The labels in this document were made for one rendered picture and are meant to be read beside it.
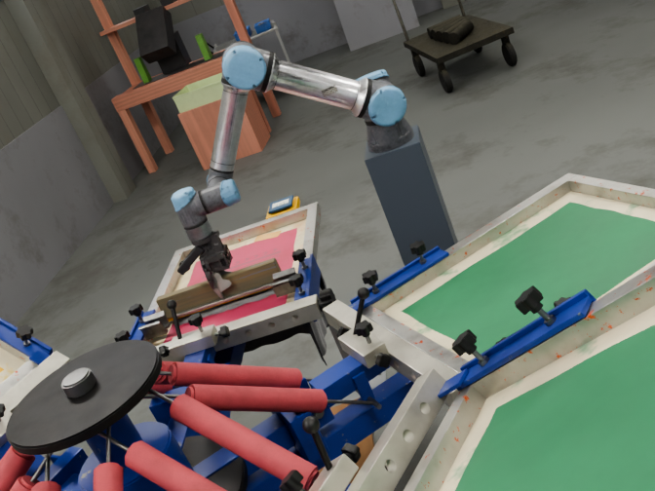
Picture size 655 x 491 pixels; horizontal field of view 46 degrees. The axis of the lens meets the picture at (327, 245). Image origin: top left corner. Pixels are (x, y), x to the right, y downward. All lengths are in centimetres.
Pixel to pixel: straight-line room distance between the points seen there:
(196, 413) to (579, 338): 69
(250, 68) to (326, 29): 914
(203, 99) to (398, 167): 533
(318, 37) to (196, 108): 402
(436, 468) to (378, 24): 955
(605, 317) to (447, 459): 33
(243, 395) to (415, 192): 111
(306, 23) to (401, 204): 894
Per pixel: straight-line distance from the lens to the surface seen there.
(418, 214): 247
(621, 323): 116
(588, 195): 230
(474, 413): 131
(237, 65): 216
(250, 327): 208
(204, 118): 766
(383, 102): 223
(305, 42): 1134
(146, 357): 152
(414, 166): 241
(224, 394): 154
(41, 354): 224
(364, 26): 1058
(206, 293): 243
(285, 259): 258
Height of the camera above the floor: 196
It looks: 23 degrees down
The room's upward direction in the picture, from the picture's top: 23 degrees counter-clockwise
